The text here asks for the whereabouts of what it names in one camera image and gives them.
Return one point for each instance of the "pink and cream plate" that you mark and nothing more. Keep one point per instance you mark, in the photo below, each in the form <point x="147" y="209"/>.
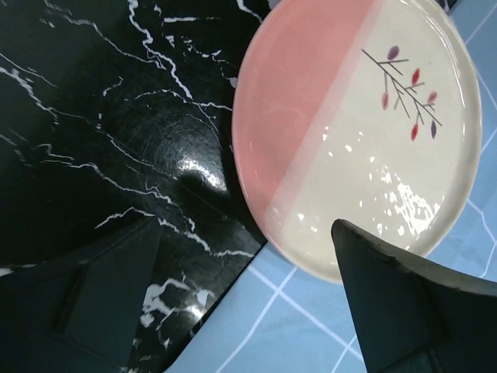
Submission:
<point x="367" y="111"/>

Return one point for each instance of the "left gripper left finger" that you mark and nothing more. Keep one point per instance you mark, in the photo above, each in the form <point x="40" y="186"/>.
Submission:
<point x="79" y="312"/>

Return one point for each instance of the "blue checked cloth napkin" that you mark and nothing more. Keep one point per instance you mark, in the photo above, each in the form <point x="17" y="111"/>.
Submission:
<point x="277" y="318"/>

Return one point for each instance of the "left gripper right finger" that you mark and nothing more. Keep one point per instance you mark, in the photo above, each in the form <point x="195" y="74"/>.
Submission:
<point x="411" y="314"/>

